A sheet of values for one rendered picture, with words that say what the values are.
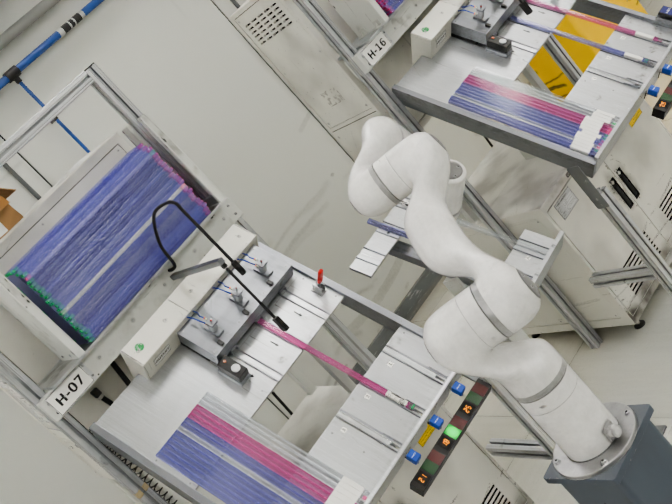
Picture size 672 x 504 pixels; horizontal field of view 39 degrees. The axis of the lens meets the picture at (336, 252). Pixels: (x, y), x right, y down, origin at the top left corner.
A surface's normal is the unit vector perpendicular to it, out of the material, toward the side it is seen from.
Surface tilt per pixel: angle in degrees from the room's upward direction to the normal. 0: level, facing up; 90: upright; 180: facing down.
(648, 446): 90
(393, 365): 48
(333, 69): 90
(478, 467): 90
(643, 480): 90
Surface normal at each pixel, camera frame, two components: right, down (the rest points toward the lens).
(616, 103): -0.11, -0.60
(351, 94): -0.56, 0.69
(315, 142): 0.51, -0.14
